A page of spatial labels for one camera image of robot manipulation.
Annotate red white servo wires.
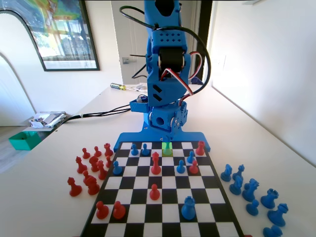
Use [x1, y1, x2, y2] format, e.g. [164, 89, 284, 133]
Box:
[160, 50, 206, 102]

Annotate green plastic box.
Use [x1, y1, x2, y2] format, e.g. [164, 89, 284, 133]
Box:
[8, 131, 41, 151]

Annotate silver door handle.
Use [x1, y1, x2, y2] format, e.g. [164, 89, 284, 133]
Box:
[122, 54, 147, 65]

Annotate red chess queen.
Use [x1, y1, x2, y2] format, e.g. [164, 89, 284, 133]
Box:
[151, 152, 162, 175]

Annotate red chess rook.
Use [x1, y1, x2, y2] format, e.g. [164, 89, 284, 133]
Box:
[196, 140, 206, 156]
[103, 143, 114, 157]

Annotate black cable behind arm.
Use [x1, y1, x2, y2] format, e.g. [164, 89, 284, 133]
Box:
[132, 63, 148, 79]

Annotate black framed poster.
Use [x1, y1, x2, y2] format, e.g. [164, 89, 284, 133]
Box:
[0, 0, 101, 72]

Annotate black table cable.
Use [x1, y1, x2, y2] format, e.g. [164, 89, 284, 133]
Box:
[56, 103, 131, 124]
[56, 106, 131, 125]

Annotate blue chess knight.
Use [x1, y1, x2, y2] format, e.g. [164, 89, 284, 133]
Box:
[229, 175, 243, 196]
[220, 163, 233, 182]

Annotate white paper sheets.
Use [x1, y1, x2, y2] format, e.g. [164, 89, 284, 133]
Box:
[132, 83, 149, 93]

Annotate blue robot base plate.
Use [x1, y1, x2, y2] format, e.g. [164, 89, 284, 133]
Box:
[113, 124, 212, 153]

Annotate yellow handled screwdriver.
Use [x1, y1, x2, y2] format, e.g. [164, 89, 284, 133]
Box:
[110, 82, 139, 92]

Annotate blue chess piece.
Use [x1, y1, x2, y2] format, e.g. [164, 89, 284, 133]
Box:
[263, 224, 283, 237]

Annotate pile of papers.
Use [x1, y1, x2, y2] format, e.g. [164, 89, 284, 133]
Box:
[28, 111, 68, 129]

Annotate red chess bishop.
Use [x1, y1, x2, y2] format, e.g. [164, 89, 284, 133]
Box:
[75, 156, 87, 174]
[96, 160, 108, 180]

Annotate blue chess rook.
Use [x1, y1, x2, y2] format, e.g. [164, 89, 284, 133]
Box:
[260, 188, 279, 209]
[181, 196, 197, 220]

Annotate black and white chessboard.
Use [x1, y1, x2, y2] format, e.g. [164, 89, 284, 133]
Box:
[79, 141, 245, 237]

